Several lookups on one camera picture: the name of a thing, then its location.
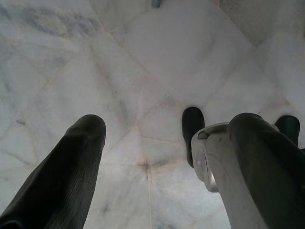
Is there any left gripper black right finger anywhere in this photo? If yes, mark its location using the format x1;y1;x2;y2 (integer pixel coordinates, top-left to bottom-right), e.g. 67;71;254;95
227;113;305;229

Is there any white robot leg shell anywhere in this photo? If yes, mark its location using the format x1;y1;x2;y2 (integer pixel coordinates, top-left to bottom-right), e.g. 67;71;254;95
190;122;280;229

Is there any black robot foot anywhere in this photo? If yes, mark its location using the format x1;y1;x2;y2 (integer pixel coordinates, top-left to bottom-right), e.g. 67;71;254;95
182;106;206;168
274;115;301;146

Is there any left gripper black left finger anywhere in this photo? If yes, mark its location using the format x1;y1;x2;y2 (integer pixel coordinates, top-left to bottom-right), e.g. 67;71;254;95
0;114;107;229

